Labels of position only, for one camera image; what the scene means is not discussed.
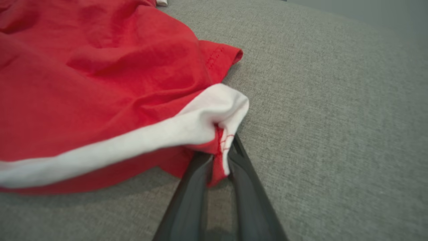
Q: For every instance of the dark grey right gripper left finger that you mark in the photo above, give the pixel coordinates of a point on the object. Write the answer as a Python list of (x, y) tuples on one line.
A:
[(192, 201)]

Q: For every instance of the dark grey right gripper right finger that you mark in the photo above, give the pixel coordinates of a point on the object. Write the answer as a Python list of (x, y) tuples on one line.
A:
[(250, 201)]

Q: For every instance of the red shorts white side stripes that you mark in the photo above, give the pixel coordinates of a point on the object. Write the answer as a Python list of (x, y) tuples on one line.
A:
[(100, 83)]

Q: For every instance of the grey fabric sofa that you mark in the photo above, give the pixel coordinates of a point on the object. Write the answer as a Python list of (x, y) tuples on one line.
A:
[(334, 150)]

